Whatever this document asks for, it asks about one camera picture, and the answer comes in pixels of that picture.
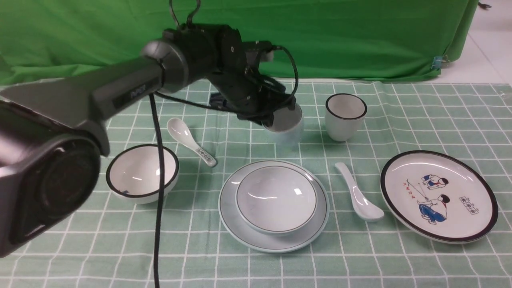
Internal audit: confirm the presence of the pale blue plate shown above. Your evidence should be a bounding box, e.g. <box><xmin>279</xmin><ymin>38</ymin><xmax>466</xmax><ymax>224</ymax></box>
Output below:
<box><xmin>219</xmin><ymin>159</ymin><xmax>330</xmax><ymax>254</ymax></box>

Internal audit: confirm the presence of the pale blue bowl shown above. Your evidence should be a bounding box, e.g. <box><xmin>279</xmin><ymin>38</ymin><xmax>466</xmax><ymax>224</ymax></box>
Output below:
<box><xmin>235</xmin><ymin>165</ymin><xmax>319</xmax><ymax>234</ymax></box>

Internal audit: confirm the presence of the white spoon with pattern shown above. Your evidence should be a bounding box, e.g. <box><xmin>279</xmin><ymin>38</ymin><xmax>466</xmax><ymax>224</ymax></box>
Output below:
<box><xmin>167</xmin><ymin>117</ymin><xmax>217</xmax><ymax>167</ymax></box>

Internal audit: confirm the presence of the green backdrop cloth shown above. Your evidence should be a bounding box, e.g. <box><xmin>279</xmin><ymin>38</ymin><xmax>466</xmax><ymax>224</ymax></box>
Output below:
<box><xmin>0</xmin><ymin>0</ymin><xmax>478</xmax><ymax>85</ymax></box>

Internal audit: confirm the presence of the white illustrated plate black rim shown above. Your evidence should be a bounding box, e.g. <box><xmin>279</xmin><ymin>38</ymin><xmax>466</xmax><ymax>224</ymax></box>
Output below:
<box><xmin>379</xmin><ymin>150</ymin><xmax>498</xmax><ymax>244</ymax></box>

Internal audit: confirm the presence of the plain white spoon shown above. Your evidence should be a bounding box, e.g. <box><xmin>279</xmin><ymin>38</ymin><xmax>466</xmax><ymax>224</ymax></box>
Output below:
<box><xmin>335</xmin><ymin>162</ymin><xmax>385</xmax><ymax>222</ymax></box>

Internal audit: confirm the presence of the blue clip on backdrop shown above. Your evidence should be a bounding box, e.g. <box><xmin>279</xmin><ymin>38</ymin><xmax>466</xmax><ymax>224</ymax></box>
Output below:
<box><xmin>430</xmin><ymin>56</ymin><xmax>446</xmax><ymax>71</ymax></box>

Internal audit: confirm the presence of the pale blue cup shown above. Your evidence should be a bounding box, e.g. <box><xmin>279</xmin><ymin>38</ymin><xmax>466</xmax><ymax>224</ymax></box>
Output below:
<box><xmin>263</xmin><ymin>103</ymin><xmax>304</xmax><ymax>146</ymax></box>

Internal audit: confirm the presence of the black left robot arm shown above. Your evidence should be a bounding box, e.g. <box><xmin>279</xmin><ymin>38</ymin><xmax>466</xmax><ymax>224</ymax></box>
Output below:
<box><xmin>0</xmin><ymin>22</ymin><xmax>296</xmax><ymax>258</ymax></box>

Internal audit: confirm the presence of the white bowl black rim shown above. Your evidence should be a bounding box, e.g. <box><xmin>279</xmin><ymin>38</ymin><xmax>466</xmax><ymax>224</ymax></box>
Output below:
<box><xmin>106</xmin><ymin>144</ymin><xmax>160</xmax><ymax>204</ymax></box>

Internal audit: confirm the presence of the white cup black rim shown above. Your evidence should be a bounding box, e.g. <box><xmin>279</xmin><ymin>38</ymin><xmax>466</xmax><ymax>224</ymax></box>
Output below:
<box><xmin>324</xmin><ymin>93</ymin><xmax>368</xmax><ymax>142</ymax></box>

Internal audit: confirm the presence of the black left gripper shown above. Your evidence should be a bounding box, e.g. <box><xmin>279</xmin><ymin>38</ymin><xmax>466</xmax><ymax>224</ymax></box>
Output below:
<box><xmin>208</xmin><ymin>41</ymin><xmax>297</xmax><ymax>125</ymax></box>

